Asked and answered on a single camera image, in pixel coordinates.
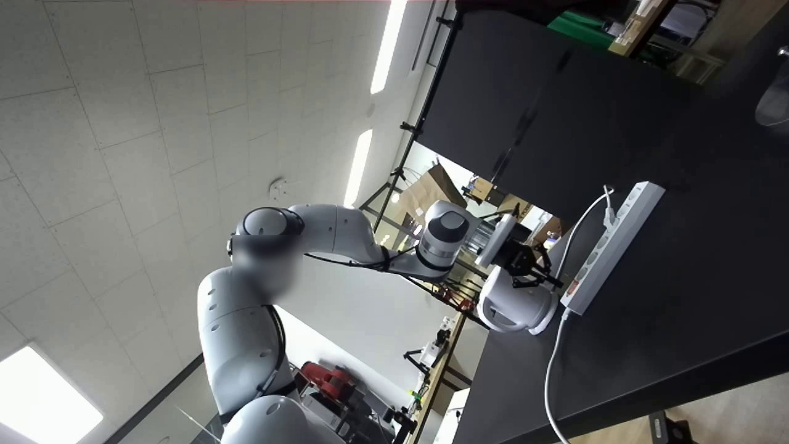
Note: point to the red machine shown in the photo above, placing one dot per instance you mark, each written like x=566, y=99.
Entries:
x=324, y=382

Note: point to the black tripod stand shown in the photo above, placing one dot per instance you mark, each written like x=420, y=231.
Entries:
x=385, y=193

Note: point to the rectangular ceiling light panel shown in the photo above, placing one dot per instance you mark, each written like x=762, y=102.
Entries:
x=387, y=51
x=41, y=403
x=359, y=169

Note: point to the brown cardboard box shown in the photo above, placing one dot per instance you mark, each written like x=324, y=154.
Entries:
x=637, y=27

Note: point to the black backdrop panel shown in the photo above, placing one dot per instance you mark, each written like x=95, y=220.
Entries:
x=508, y=99

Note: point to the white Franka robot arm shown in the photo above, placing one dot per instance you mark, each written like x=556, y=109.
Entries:
x=237, y=329

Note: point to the round ceiling sensor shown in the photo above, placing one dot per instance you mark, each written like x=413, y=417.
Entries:
x=276, y=188

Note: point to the green box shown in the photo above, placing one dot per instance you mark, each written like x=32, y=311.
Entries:
x=582, y=27

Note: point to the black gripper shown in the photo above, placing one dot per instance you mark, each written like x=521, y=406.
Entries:
x=529, y=259

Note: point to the white multi-socket power strip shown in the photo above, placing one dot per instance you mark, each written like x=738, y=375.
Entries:
x=611, y=247

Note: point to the black backdrop crossbar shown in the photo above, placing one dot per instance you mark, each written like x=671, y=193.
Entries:
x=406, y=126

